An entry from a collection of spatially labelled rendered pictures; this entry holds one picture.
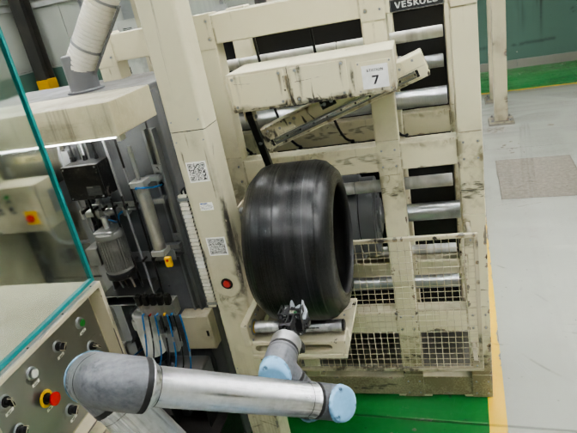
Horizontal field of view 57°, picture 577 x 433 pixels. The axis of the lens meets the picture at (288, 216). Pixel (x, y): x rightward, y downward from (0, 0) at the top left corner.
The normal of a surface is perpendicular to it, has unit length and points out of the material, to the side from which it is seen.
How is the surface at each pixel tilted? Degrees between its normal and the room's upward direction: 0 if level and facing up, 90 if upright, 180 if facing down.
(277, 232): 58
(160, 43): 90
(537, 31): 90
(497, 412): 0
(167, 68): 90
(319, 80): 90
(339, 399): 70
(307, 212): 49
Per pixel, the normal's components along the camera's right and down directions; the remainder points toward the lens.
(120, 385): 0.07, -0.21
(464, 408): -0.18, -0.91
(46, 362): 0.96, -0.07
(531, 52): -0.28, 0.42
